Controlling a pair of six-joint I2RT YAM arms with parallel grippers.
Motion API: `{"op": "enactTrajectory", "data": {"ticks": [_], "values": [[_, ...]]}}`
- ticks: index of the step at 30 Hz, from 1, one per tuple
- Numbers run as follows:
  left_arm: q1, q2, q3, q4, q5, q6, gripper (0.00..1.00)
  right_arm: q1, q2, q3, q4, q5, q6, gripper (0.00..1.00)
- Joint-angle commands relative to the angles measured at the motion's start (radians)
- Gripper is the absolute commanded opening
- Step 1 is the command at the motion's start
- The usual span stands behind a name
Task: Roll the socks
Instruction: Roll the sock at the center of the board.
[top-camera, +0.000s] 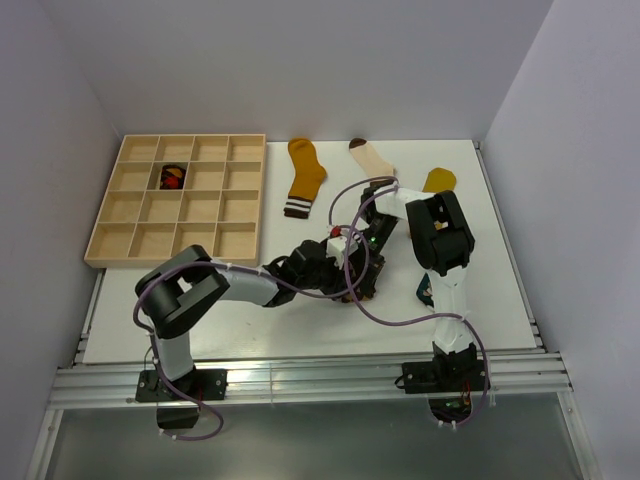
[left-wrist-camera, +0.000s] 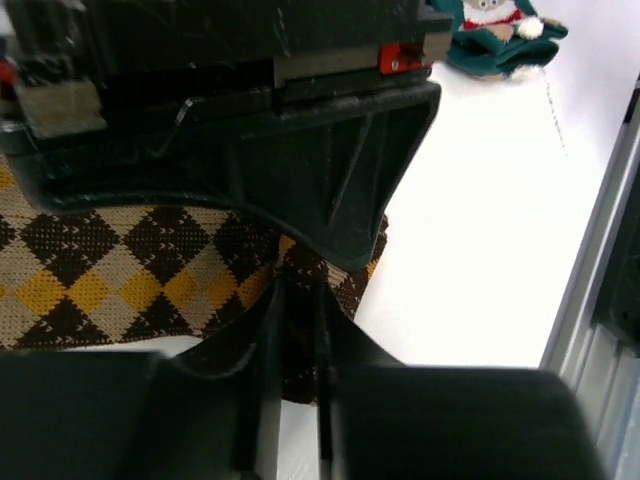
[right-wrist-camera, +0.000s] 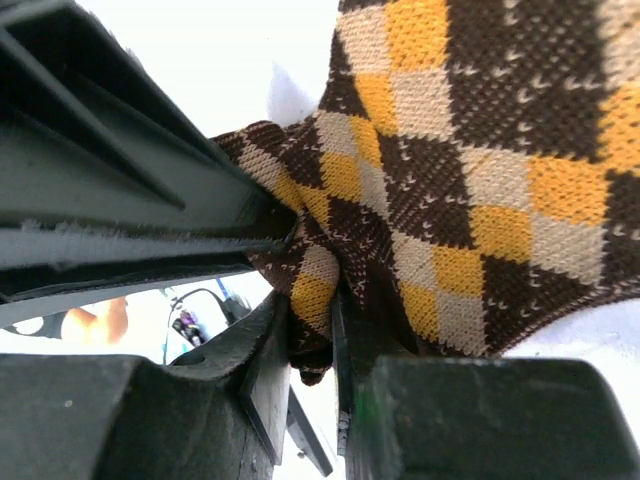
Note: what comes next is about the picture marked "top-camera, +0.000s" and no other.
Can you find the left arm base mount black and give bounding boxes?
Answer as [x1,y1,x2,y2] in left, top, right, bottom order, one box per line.
[134,368,227,431]

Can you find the dark green sock bear motif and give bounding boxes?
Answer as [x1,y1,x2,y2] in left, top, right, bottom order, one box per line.
[416,273,434,307]

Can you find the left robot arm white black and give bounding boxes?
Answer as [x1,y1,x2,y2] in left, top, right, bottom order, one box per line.
[134,240,346,399]

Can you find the mustard sock brown white stripes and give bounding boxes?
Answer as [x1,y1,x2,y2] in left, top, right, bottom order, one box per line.
[283,138,327,219]

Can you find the aluminium rail frame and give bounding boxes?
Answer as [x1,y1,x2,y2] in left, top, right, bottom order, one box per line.
[49,140,570,410]

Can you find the wooden compartment tray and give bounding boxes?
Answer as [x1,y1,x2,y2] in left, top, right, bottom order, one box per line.
[84,134,266,269]

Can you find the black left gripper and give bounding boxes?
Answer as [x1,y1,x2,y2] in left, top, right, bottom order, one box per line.
[296,252,356,301]

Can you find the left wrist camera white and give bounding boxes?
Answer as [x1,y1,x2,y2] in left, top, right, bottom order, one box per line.
[325,226,359,269]

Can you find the brown yellow argyle sock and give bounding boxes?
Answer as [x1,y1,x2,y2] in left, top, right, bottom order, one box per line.
[340,255,385,303]

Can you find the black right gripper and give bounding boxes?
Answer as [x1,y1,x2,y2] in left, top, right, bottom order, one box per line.
[347,214,398,295]

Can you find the black red yellow argyle sock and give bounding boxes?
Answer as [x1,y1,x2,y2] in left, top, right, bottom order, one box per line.
[159,164,186,190]

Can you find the yellow sock bear motif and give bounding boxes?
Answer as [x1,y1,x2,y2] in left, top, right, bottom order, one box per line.
[422,167,457,193]

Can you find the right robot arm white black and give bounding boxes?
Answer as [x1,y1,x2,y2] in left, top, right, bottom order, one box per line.
[356,179,485,390]

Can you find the cream sock brown stripes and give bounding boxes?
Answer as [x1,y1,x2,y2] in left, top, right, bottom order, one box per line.
[348,137,395,178]

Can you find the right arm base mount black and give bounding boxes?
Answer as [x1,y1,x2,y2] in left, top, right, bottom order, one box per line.
[394,360,491,425]

